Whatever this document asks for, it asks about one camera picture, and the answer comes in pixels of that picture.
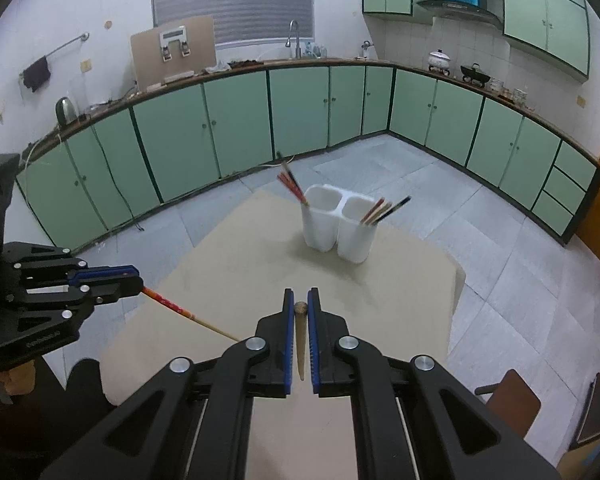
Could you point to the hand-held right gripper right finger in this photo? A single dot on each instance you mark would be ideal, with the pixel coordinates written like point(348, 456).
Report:
point(314, 320)

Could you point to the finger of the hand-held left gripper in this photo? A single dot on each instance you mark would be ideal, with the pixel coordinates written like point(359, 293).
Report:
point(110, 273)
point(117, 290)

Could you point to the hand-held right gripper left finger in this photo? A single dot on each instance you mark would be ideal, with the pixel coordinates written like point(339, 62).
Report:
point(290, 320)

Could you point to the plain wooden chopstick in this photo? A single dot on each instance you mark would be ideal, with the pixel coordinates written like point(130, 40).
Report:
point(300, 340)

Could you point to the white double utensil holder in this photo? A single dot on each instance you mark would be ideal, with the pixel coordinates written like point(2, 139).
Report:
point(320, 230)

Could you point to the brown wooden chopstick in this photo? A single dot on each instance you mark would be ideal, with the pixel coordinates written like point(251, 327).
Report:
point(381, 212)

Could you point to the red patterned chopstick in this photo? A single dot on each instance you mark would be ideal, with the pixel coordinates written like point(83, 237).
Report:
point(295, 186)
point(291, 189)

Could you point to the person's left hand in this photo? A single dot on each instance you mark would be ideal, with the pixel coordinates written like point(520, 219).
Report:
point(20, 377)

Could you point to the beige tablecloth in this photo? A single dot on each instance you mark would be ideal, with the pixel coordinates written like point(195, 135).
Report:
point(240, 270)

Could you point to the green base cabinets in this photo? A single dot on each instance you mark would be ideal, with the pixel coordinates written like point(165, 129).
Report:
point(240, 120)

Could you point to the dark hanging towel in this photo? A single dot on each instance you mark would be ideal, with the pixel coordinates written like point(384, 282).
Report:
point(36, 75)

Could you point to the cardboard board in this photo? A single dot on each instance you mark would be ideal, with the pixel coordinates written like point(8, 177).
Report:
point(145, 60)

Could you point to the brown wooden chair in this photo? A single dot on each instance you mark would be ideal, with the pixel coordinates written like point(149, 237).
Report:
point(515, 405)

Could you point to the bottles by sink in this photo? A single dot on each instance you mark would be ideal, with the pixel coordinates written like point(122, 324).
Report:
point(314, 51)

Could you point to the metal sink faucet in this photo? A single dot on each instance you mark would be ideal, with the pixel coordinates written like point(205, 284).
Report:
point(297, 45)

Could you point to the small metal tap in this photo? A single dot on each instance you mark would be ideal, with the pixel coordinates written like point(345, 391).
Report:
point(366, 49)

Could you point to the green drawer stack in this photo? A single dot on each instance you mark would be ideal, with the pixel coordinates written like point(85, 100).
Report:
point(562, 185)

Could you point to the white cooking pot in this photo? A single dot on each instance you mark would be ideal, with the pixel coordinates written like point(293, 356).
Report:
point(440, 59)

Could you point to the black wok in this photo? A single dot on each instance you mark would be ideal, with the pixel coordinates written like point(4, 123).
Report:
point(476, 74)

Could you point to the grey window blind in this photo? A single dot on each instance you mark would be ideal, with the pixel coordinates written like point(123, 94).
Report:
point(230, 0)

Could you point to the row of glass jars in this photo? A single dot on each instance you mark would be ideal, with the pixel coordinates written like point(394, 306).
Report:
point(517, 94)

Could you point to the range hood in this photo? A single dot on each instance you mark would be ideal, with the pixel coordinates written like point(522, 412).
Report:
point(455, 10)

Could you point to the metal towel rail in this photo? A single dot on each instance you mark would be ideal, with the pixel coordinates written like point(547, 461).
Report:
point(65, 46)

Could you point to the white bracket on cardboard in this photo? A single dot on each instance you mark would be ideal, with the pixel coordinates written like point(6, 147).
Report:
point(172, 35)

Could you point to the large green wall cabinet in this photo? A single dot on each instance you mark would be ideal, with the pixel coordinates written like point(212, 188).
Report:
point(545, 10)

